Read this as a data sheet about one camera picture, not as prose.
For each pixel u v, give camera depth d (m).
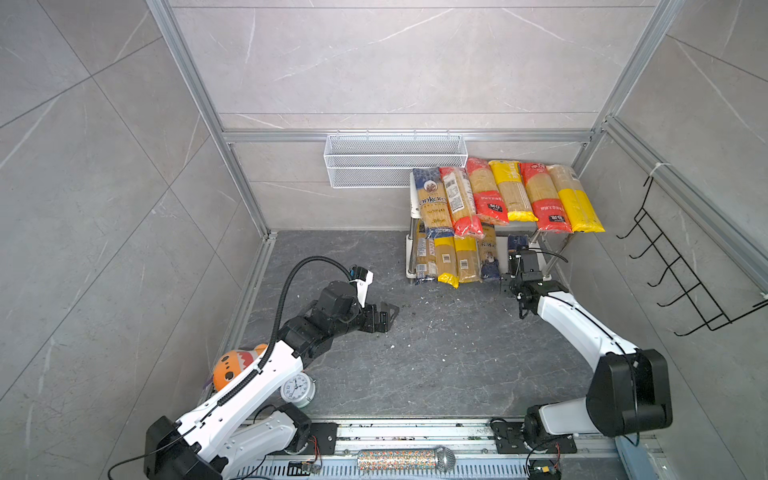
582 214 0.74
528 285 0.63
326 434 0.73
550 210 0.74
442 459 0.67
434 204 0.75
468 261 0.98
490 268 0.97
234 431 0.43
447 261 0.98
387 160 1.01
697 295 0.64
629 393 0.42
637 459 0.70
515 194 0.78
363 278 0.66
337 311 0.56
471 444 0.73
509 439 0.73
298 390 0.78
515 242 0.97
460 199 0.75
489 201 0.76
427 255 1.01
